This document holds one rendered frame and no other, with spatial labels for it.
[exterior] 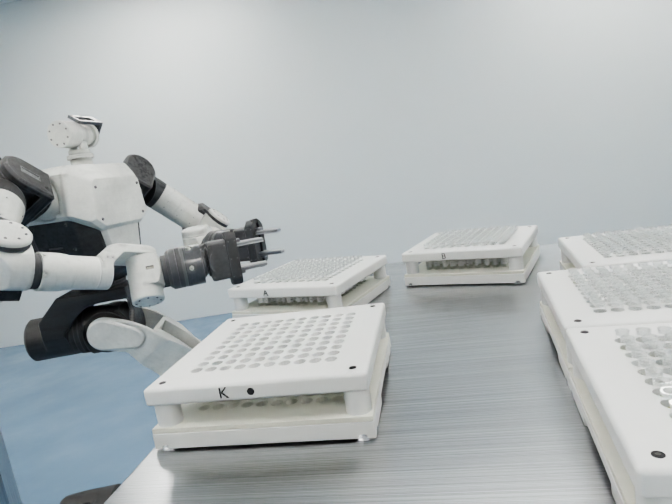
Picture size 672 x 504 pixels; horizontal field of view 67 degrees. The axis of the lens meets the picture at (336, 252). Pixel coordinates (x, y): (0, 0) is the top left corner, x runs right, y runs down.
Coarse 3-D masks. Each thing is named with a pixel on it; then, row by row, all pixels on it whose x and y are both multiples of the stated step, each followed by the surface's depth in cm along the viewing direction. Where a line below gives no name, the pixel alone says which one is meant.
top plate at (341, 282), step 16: (368, 256) 110; (384, 256) 108; (352, 272) 96; (368, 272) 100; (240, 288) 98; (256, 288) 96; (272, 288) 94; (288, 288) 92; (304, 288) 91; (320, 288) 89; (336, 288) 88
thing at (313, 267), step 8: (296, 264) 109; (304, 264) 108; (312, 264) 106; (320, 264) 105; (328, 264) 103; (336, 264) 102; (280, 272) 103; (288, 272) 102; (296, 272) 100; (304, 272) 99; (312, 272) 99; (320, 272) 96
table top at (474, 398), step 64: (448, 320) 82; (512, 320) 78; (384, 384) 63; (448, 384) 60; (512, 384) 57; (192, 448) 55; (256, 448) 52; (320, 448) 51; (384, 448) 49; (448, 448) 47; (512, 448) 46; (576, 448) 44
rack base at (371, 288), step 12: (372, 276) 111; (360, 288) 102; (372, 288) 101; (384, 288) 107; (348, 300) 94; (360, 300) 96; (240, 312) 99; (252, 312) 98; (264, 312) 96; (276, 312) 95; (288, 312) 94
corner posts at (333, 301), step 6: (378, 270) 107; (384, 270) 108; (378, 276) 108; (384, 276) 108; (234, 300) 99; (240, 300) 99; (246, 300) 100; (330, 300) 89; (336, 300) 89; (240, 306) 99; (246, 306) 100; (330, 306) 89; (336, 306) 89; (342, 306) 90
